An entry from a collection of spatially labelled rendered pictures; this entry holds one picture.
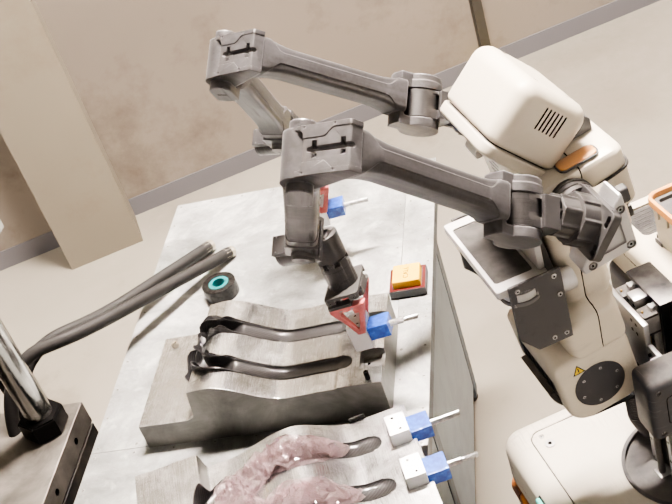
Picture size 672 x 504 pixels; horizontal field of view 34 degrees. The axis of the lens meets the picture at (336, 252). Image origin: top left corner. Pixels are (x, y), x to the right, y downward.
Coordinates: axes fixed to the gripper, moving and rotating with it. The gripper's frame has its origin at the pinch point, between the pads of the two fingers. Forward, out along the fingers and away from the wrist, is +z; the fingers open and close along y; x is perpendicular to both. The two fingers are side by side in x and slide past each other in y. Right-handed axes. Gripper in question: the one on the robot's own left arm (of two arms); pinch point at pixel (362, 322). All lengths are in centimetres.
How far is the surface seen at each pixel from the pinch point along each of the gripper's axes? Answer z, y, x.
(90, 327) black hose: -6, -19, -63
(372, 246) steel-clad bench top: 10, -49, -7
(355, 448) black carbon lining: 14.4, 17.8, -5.0
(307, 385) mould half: 7.7, 4.0, -13.9
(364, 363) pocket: 10.4, -2.5, -4.0
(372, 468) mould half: 15.3, 23.4, -1.5
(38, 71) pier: -29, -186, -135
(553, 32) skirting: 56, -295, 33
